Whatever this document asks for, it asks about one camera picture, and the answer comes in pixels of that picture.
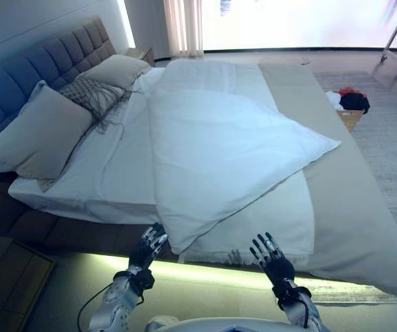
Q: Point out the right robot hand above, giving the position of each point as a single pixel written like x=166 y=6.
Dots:
x=278 y=269

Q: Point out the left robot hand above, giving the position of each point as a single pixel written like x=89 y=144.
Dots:
x=141 y=256

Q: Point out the white duvet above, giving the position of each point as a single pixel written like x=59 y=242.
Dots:
x=219 y=138

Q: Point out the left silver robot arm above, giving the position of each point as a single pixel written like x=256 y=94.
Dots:
x=119 y=304

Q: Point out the glowing under-bed light strip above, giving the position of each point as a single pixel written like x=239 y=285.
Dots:
x=191 y=269

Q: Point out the white bed sheet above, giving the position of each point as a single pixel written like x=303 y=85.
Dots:
x=122 y=173

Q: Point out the beige bed runner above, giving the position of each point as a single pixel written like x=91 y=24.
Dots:
x=340 y=193

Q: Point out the left robot leg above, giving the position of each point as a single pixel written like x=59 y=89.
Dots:
x=162 y=325

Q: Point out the dark glass-top nightstand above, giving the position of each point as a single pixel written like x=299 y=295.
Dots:
x=8 y=280

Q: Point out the large beige pillow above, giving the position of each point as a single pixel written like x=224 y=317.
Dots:
x=39 y=135

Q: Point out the woven fringed cushion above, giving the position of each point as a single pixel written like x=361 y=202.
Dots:
x=88 y=91

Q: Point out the white garment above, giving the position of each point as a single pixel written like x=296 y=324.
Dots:
x=333 y=98

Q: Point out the black garment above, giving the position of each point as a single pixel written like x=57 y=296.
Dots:
x=355 y=102

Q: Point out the red garment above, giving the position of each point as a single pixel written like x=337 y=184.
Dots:
x=349 y=90

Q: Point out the wooden nightstand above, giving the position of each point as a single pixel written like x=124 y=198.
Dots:
x=141 y=55

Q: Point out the tufted upholstered headboard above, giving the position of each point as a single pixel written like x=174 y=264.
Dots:
x=29 y=65

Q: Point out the sheer beige curtain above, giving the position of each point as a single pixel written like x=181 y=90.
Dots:
x=183 y=27

